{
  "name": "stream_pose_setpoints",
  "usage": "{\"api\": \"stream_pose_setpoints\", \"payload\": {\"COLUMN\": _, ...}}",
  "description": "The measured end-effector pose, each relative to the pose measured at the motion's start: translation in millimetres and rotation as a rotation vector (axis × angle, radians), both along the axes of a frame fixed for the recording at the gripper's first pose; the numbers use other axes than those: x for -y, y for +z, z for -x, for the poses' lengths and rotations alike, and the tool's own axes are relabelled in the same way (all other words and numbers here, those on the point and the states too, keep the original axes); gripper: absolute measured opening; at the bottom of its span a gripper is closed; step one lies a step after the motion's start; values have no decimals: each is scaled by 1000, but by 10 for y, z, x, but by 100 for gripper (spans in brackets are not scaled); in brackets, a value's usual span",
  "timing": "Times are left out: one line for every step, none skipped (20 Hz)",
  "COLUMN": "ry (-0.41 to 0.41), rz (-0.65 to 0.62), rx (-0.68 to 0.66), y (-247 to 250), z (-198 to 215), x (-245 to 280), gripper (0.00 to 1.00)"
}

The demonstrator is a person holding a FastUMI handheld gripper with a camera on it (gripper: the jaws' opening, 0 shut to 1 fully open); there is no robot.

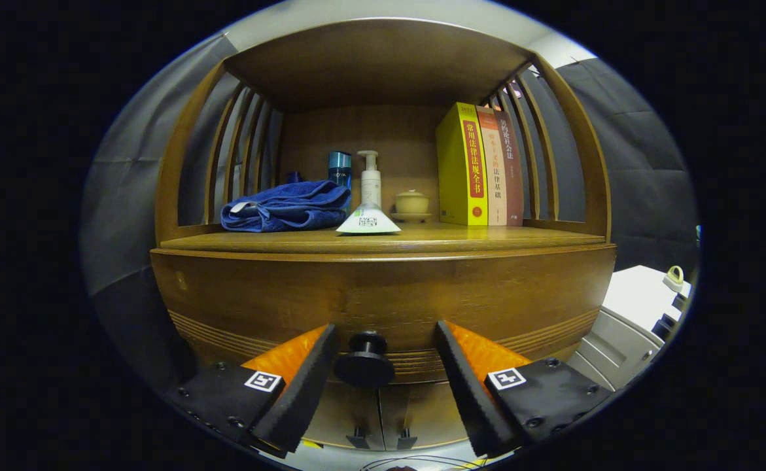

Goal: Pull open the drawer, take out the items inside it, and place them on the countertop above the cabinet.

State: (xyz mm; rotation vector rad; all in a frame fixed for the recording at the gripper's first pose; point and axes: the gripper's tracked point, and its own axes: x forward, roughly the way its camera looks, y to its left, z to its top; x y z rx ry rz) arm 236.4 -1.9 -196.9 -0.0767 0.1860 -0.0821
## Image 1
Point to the small green white object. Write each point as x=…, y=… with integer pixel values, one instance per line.
x=674, y=280

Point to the white green squeeze tube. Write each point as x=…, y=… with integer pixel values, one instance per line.
x=368, y=222

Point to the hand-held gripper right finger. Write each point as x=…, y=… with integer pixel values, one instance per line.
x=468, y=386

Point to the small white bottle blue cap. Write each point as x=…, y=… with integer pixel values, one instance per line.
x=294, y=177

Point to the wooden drawer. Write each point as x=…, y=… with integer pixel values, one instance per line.
x=258, y=294

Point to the black drawer knob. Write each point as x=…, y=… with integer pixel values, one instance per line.
x=364, y=366

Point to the wooden cabinet door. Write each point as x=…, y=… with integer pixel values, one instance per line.
x=435, y=412
x=343, y=412

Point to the yellow book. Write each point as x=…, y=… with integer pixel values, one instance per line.
x=454, y=170

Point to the folded blue towel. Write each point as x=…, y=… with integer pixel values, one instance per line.
x=284, y=206

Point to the brown book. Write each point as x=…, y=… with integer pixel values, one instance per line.
x=513, y=176

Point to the wooden cabinet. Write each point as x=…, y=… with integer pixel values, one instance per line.
x=376, y=59

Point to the beige lidded teacup with saucer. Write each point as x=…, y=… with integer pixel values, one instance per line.
x=411, y=203

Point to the tall blue bottle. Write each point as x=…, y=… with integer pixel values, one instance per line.
x=340, y=170

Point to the white side cabinet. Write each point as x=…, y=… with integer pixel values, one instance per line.
x=638, y=294

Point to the white pump bottle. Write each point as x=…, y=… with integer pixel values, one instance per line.
x=371, y=183

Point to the wooden countertop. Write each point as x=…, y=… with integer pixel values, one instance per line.
x=454, y=237

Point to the orange book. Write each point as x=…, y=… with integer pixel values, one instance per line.
x=495, y=170

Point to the small black block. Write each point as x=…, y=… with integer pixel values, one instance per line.
x=668, y=326
x=681, y=303

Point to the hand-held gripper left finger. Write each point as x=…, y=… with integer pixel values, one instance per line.
x=307, y=386

